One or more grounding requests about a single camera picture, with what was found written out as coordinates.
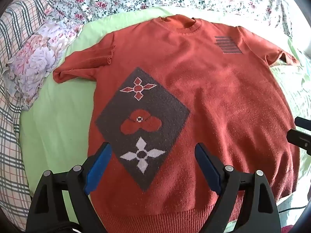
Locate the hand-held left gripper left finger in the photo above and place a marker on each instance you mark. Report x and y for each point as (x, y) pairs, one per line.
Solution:
(99, 170)

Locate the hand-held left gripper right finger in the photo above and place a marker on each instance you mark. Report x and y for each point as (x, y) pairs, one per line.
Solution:
(206, 167)

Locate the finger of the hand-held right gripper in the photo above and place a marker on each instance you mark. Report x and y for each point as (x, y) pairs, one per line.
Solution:
(303, 122)
(300, 140)

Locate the orange knitted sweater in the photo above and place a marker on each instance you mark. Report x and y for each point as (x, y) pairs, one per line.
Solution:
(206, 89)

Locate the light green bed sheet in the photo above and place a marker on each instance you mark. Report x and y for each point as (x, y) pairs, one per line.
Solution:
(60, 126)

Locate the plaid checked blanket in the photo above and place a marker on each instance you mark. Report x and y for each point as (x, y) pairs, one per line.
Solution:
(9, 150)

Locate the purple floral pillow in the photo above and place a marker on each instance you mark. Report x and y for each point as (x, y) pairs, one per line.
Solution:
(36, 60)

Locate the white floral bed sheet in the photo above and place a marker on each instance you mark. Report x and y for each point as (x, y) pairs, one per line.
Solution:
(121, 0)

